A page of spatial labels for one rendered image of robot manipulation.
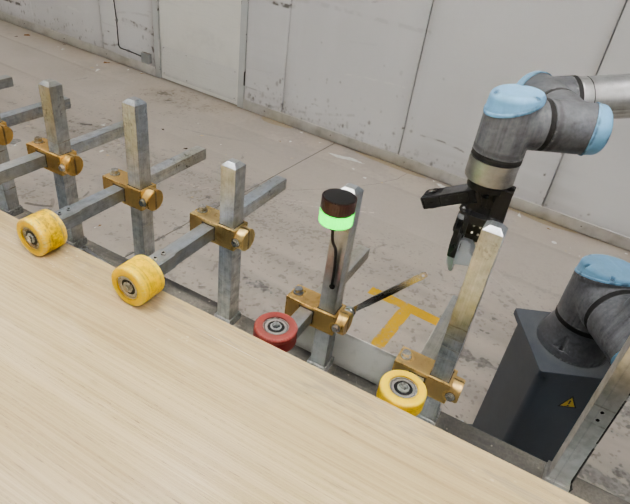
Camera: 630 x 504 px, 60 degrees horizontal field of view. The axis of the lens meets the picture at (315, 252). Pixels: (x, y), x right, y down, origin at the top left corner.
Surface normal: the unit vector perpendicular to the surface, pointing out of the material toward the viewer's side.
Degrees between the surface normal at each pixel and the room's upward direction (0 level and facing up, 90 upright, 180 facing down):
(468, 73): 90
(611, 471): 0
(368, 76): 90
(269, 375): 0
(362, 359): 90
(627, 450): 0
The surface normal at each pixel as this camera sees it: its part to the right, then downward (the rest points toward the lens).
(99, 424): 0.12, -0.82
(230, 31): -0.54, 0.43
